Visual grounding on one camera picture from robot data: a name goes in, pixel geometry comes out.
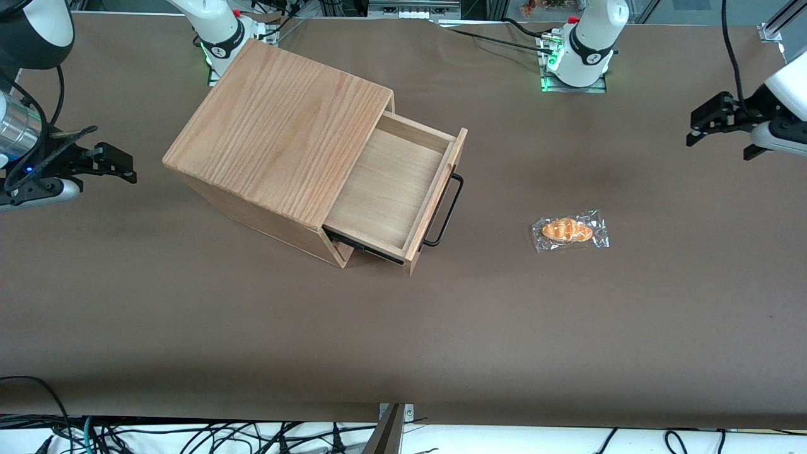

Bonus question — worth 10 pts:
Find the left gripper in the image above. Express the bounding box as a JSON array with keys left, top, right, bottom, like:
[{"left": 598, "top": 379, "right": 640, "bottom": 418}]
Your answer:
[{"left": 685, "top": 50, "right": 807, "bottom": 149}]

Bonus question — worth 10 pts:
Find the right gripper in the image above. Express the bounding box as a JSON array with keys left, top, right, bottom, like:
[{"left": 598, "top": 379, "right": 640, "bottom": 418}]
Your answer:
[{"left": 5, "top": 136, "right": 138, "bottom": 191}]

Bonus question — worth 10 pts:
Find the wooden drawer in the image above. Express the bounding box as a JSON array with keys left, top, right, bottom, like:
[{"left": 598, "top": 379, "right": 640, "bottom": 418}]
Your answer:
[{"left": 323, "top": 112, "right": 468, "bottom": 276}]

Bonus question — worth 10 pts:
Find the black metal drawer handle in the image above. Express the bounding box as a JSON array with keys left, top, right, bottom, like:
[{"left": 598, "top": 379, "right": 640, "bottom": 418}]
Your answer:
[{"left": 422, "top": 173, "right": 465, "bottom": 248}]

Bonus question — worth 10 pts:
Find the wooden oak drawer cabinet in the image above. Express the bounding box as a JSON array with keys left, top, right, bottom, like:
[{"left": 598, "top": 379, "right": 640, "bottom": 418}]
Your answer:
[{"left": 162, "top": 38, "right": 396, "bottom": 270}]

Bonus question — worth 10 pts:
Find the plastic-wrapped bread roll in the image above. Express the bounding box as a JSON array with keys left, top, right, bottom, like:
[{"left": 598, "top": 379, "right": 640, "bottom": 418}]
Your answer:
[{"left": 531, "top": 209, "right": 611, "bottom": 254}]

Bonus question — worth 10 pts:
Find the grey equipment box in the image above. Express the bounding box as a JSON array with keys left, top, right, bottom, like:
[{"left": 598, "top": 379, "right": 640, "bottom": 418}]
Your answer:
[{"left": 369, "top": 0, "right": 462, "bottom": 21}]

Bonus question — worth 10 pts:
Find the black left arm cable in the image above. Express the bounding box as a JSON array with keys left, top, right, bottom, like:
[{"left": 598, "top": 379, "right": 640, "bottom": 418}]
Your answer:
[{"left": 721, "top": 0, "right": 748, "bottom": 115}]

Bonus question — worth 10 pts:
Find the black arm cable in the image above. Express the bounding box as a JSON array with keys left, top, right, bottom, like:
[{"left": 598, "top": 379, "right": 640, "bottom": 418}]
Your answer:
[
  {"left": 721, "top": 0, "right": 748, "bottom": 115},
  {"left": 0, "top": 63, "right": 67, "bottom": 190}
]

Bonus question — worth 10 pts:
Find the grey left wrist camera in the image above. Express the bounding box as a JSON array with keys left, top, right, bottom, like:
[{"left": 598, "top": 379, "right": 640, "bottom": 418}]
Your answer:
[{"left": 744, "top": 120, "right": 807, "bottom": 161}]

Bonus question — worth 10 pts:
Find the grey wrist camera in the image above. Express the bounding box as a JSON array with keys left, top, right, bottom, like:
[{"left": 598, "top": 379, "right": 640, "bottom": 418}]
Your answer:
[
  {"left": 0, "top": 178, "right": 81, "bottom": 211},
  {"left": 744, "top": 120, "right": 807, "bottom": 161}
]

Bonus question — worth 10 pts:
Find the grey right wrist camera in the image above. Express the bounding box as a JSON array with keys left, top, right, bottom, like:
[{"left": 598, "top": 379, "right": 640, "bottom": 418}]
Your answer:
[{"left": 0, "top": 178, "right": 81, "bottom": 211}]

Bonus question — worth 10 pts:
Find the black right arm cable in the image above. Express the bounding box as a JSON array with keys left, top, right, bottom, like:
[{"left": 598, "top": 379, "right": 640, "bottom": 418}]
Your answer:
[{"left": 0, "top": 63, "right": 67, "bottom": 190}]

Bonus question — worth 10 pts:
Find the aluminium frame profile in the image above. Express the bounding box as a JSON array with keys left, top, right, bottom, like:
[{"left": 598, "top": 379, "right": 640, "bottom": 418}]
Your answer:
[{"left": 760, "top": 0, "right": 807, "bottom": 44}]

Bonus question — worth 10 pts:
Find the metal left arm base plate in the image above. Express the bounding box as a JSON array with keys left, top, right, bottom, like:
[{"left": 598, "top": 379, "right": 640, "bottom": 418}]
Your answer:
[{"left": 539, "top": 32, "right": 609, "bottom": 94}]

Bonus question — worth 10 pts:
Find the short black table cable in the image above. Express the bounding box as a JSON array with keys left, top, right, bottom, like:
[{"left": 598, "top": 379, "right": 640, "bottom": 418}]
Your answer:
[{"left": 502, "top": 18, "right": 552, "bottom": 40}]

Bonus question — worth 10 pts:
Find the long black table cable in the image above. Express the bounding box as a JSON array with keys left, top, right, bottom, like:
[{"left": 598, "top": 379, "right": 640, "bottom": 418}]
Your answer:
[{"left": 441, "top": 26, "right": 550, "bottom": 54}]

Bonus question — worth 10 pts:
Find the black looped floor cable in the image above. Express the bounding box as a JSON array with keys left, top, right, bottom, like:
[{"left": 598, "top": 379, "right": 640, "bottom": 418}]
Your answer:
[{"left": 0, "top": 376, "right": 73, "bottom": 439}]

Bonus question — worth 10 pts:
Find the black drawer slide rail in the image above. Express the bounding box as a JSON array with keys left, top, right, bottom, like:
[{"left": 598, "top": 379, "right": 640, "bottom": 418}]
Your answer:
[{"left": 325, "top": 228, "right": 405, "bottom": 264}]

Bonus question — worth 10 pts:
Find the metal table edge bracket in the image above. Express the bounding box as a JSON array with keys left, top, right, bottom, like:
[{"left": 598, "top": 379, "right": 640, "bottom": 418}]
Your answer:
[{"left": 363, "top": 402, "right": 415, "bottom": 454}]

